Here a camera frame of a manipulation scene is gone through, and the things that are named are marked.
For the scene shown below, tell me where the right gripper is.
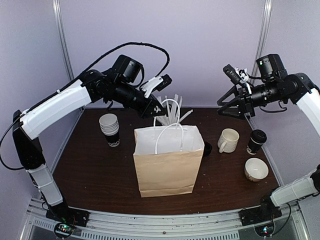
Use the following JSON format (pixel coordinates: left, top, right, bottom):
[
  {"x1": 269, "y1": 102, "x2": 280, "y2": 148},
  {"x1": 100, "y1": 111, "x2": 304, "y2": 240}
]
[{"x1": 217, "y1": 78, "x2": 287, "y2": 120}]

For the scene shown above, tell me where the black coffee cup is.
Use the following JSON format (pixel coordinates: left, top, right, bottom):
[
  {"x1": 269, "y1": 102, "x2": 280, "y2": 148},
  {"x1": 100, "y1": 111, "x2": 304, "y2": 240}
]
[{"x1": 246, "y1": 135, "x2": 263, "y2": 155}]

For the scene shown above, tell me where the brown paper bag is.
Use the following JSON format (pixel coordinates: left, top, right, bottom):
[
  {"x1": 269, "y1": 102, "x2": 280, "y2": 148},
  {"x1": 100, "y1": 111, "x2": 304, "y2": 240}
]
[{"x1": 133, "y1": 120, "x2": 205, "y2": 198}]

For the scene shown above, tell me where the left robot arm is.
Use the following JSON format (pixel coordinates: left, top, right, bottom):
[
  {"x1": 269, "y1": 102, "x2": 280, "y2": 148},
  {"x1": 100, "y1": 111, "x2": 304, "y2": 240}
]
[{"x1": 12, "y1": 54, "x2": 172, "y2": 222}]

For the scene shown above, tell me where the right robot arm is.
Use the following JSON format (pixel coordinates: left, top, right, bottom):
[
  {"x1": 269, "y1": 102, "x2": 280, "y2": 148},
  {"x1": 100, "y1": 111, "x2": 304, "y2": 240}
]
[{"x1": 217, "y1": 53, "x2": 320, "y2": 221}]

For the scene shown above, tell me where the wrapped straws bundle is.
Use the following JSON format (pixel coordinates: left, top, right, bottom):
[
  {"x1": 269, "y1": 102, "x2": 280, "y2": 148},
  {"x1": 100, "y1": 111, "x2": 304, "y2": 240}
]
[{"x1": 153, "y1": 94, "x2": 193, "y2": 126}]

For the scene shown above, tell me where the cream ceramic mug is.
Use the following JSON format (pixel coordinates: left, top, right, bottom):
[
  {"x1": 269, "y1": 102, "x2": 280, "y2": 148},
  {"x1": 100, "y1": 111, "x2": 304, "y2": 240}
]
[{"x1": 217, "y1": 128, "x2": 240, "y2": 154}]

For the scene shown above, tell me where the stack of paper cups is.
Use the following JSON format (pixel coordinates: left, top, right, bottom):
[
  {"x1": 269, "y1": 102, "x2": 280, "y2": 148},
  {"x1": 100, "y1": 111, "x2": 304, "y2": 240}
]
[{"x1": 98, "y1": 113, "x2": 120, "y2": 148}]

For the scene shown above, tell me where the stack of black lids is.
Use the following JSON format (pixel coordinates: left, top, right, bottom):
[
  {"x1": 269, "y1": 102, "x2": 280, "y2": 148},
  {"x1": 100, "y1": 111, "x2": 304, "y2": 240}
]
[{"x1": 203, "y1": 141, "x2": 213, "y2": 157}]

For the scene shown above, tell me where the white ceramic bowl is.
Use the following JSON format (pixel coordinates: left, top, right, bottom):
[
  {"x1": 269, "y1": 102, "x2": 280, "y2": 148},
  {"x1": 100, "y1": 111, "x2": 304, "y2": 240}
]
[{"x1": 244, "y1": 157, "x2": 269, "y2": 182}]

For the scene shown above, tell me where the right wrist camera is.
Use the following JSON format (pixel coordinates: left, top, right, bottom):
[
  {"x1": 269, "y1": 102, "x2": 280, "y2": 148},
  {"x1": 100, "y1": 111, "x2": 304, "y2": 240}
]
[{"x1": 223, "y1": 64, "x2": 249, "y2": 85}]

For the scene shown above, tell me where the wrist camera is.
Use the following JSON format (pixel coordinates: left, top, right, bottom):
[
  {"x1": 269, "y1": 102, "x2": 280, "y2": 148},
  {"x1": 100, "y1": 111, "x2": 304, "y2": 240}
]
[
  {"x1": 155, "y1": 74, "x2": 173, "y2": 92},
  {"x1": 223, "y1": 64, "x2": 249, "y2": 85}
]

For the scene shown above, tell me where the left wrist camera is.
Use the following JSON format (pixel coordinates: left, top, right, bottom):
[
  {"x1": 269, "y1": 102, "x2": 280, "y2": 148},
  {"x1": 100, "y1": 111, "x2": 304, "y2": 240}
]
[{"x1": 155, "y1": 74, "x2": 173, "y2": 92}]

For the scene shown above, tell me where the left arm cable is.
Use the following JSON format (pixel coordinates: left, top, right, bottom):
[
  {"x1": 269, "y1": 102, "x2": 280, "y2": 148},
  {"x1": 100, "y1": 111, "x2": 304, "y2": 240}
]
[{"x1": 0, "y1": 41, "x2": 171, "y2": 171}]

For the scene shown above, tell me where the right corner metal post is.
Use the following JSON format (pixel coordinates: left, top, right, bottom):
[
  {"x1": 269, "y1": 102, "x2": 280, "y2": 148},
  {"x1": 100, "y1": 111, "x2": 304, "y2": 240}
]
[{"x1": 251, "y1": 0, "x2": 273, "y2": 77}]

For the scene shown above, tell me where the corner metal post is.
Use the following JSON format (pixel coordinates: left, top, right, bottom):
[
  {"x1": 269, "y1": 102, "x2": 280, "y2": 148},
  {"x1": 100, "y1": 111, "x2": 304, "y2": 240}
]
[
  {"x1": 251, "y1": 0, "x2": 273, "y2": 77},
  {"x1": 51, "y1": 0, "x2": 85, "y2": 112}
]

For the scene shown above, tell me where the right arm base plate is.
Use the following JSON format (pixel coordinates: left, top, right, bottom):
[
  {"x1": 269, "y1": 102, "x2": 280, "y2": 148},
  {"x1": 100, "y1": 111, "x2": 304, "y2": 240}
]
[{"x1": 238, "y1": 206, "x2": 282, "y2": 227}]

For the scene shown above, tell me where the aluminium frame rail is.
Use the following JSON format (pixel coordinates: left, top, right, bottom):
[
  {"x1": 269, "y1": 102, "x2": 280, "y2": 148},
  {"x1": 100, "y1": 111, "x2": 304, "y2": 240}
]
[{"x1": 18, "y1": 198, "x2": 311, "y2": 240}]

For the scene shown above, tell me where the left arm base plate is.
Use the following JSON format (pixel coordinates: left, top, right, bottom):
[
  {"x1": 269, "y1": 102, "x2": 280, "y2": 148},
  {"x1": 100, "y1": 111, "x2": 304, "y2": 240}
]
[{"x1": 45, "y1": 207, "x2": 90, "y2": 227}]

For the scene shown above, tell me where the left corner metal post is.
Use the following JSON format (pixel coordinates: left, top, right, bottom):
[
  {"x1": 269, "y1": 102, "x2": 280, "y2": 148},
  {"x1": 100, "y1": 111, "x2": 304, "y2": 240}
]
[{"x1": 51, "y1": 0, "x2": 85, "y2": 112}]

